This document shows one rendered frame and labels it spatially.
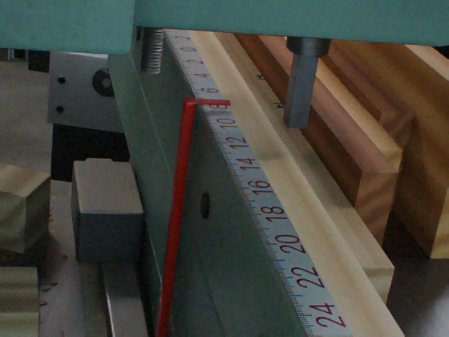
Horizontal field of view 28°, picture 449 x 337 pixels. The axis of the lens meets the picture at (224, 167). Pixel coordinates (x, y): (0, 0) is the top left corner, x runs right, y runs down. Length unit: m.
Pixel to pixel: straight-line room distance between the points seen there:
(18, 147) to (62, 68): 1.63
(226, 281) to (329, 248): 0.05
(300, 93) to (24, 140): 2.33
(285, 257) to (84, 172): 0.30
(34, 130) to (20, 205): 2.22
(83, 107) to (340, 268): 0.77
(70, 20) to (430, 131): 0.19
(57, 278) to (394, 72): 0.23
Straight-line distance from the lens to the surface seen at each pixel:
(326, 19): 0.35
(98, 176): 0.56
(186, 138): 0.39
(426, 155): 0.43
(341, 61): 0.50
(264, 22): 0.35
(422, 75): 0.43
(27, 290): 0.46
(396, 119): 0.44
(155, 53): 0.43
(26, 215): 0.56
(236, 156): 0.35
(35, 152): 2.63
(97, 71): 1.03
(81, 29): 0.30
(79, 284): 0.55
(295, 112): 0.40
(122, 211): 0.52
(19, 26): 0.30
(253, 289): 0.30
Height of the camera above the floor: 1.10
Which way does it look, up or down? 25 degrees down
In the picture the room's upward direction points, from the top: 8 degrees clockwise
